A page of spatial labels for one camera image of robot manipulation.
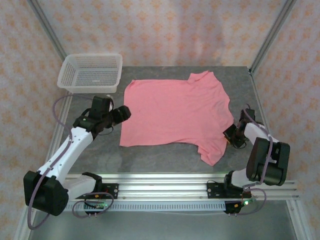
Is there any pink t-shirt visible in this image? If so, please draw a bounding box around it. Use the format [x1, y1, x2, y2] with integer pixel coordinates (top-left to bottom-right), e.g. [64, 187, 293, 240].
[119, 70, 235, 167]

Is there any white perforated plastic basket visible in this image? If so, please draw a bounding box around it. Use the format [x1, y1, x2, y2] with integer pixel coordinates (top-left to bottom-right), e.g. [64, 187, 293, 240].
[56, 53, 124, 95]

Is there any small circuit board green light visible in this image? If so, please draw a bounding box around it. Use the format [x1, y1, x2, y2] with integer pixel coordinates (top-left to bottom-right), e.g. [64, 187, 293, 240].
[83, 201, 108, 210]
[233, 199, 257, 208]

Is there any grey metal lower shelf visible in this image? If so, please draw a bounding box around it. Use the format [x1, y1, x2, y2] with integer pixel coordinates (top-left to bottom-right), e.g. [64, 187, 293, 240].
[27, 211, 298, 240]

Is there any aluminium table side rail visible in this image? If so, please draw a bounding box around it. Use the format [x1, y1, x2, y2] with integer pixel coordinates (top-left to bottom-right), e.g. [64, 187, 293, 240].
[249, 67, 272, 137]
[41, 92, 74, 176]

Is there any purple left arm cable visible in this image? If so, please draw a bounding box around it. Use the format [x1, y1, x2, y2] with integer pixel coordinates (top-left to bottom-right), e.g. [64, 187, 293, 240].
[26, 94, 94, 230]

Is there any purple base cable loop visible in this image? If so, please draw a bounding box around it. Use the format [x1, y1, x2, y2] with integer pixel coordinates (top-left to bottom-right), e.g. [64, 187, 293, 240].
[71, 189, 115, 219]
[228, 187, 266, 216]

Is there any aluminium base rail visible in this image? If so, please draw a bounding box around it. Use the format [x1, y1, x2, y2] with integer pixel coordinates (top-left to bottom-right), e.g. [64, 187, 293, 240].
[63, 172, 301, 201]

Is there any aluminium frame post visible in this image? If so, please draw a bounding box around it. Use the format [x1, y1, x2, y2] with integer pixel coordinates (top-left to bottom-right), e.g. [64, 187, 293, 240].
[26, 0, 67, 62]
[248, 0, 297, 76]

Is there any white slotted cable duct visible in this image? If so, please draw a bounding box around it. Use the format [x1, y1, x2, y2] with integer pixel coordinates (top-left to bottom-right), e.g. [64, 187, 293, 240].
[67, 201, 227, 213]

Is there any aluminium frame leg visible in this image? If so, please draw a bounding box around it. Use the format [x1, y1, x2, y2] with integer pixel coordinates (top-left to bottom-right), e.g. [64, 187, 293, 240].
[13, 199, 42, 240]
[286, 198, 313, 240]

